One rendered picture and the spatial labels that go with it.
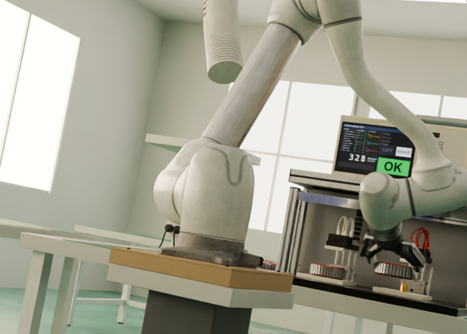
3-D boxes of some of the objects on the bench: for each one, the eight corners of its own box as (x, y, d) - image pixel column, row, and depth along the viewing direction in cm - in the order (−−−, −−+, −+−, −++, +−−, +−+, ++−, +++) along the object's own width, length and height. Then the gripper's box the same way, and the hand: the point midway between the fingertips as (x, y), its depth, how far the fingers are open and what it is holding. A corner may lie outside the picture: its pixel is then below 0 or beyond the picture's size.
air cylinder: (422, 298, 271) (425, 280, 271) (399, 294, 274) (402, 276, 275) (425, 298, 276) (428, 281, 276) (402, 294, 279) (405, 277, 279)
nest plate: (342, 285, 262) (342, 280, 262) (295, 276, 268) (296, 271, 268) (355, 286, 275) (356, 282, 275) (310, 277, 281) (311, 273, 282)
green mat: (231, 273, 259) (231, 272, 259) (62, 239, 284) (62, 239, 284) (324, 281, 344) (324, 280, 344) (188, 255, 369) (188, 254, 369)
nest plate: (422, 300, 252) (422, 296, 252) (372, 290, 258) (372, 286, 258) (431, 301, 265) (432, 296, 266) (383, 291, 272) (384, 287, 272)
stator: (341, 280, 265) (343, 268, 265) (306, 273, 268) (308, 262, 268) (347, 280, 275) (349, 269, 276) (312, 273, 279) (314, 262, 279)
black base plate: (456, 316, 233) (458, 308, 234) (240, 274, 260) (241, 266, 260) (479, 315, 276) (481, 307, 276) (292, 278, 302) (292, 272, 302)
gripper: (340, 233, 236) (353, 276, 253) (426, 248, 227) (433, 291, 243) (348, 211, 240) (360, 255, 257) (432, 224, 231) (439, 269, 247)
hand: (395, 269), depth 248 cm, fingers closed on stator, 11 cm apart
